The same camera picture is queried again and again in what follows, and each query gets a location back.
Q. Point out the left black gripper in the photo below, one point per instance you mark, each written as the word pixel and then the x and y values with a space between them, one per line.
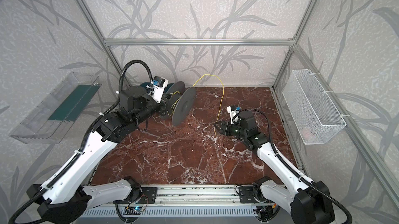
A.
pixel 162 106

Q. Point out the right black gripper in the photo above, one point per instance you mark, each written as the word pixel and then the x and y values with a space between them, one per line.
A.
pixel 229 129

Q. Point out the grey perforated cable spool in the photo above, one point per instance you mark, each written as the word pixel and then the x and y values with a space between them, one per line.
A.
pixel 179 102

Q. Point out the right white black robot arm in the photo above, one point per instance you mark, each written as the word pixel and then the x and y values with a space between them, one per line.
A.
pixel 307 201

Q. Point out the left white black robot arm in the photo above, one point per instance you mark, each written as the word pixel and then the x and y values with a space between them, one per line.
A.
pixel 103 135

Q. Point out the right teal plastic bin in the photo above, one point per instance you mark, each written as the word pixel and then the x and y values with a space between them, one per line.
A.
pixel 168 87

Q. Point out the teal plastic bin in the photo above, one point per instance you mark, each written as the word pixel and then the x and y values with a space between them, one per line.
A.
pixel 168 87
pixel 146 85

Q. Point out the left teal plastic bin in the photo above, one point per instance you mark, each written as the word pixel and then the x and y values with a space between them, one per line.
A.
pixel 146 85

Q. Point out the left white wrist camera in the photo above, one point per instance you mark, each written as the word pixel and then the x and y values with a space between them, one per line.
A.
pixel 158 87

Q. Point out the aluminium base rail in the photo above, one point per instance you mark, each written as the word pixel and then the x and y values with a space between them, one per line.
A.
pixel 196 194

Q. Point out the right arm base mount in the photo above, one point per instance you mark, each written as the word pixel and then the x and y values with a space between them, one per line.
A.
pixel 246 194

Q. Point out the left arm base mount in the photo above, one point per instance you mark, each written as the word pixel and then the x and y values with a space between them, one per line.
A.
pixel 144 195

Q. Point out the white wire mesh basket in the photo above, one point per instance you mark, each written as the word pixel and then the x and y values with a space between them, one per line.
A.
pixel 315 115

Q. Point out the clear acrylic wall shelf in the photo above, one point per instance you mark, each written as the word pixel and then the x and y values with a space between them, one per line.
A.
pixel 50 121

